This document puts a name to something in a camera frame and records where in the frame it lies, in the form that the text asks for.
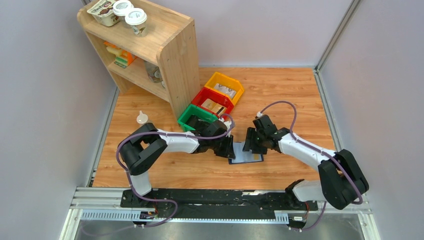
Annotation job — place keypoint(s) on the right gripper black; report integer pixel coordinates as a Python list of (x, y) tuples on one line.
[(249, 144)]

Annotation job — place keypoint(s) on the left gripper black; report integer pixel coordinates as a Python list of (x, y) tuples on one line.
[(228, 152)]

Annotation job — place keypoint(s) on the navy blue card holder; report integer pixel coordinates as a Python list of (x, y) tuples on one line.
[(244, 157)]

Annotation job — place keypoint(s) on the yellow VIP card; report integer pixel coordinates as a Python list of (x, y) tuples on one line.
[(217, 108)]

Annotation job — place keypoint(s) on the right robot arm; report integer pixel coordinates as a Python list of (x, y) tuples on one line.
[(341, 181)]

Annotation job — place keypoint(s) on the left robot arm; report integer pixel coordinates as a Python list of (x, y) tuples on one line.
[(138, 152)]

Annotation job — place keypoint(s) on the black bag in green bin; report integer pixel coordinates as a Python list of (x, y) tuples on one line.
[(195, 123)]

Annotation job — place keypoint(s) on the brown packet left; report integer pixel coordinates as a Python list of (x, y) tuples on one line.
[(208, 104)]

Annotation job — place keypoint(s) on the green plastic bin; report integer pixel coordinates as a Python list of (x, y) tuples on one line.
[(198, 111)]

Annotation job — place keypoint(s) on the red plastic bin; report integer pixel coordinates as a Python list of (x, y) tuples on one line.
[(206, 93)]

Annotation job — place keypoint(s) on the white sachet in yellow bin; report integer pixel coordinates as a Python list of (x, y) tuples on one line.
[(225, 90)]

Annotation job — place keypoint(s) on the yellow plastic bin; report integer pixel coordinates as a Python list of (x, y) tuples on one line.
[(219, 78)]

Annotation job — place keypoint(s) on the clear squeeze bottle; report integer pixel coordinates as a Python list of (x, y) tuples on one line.
[(142, 118)]

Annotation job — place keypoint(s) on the glass jar on shelf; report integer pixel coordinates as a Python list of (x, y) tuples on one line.
[(153, 72)]

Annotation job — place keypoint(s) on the wooden shelf unit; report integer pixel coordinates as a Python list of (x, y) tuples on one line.
[(170, 44)]

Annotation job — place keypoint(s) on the orange snack package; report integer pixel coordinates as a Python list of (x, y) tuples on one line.
[(122, 57)]

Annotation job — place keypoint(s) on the white lidded paper cup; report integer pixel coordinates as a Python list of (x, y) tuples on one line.
[(120, 9)]

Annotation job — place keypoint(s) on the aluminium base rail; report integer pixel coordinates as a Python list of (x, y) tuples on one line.
[(102, 213)]

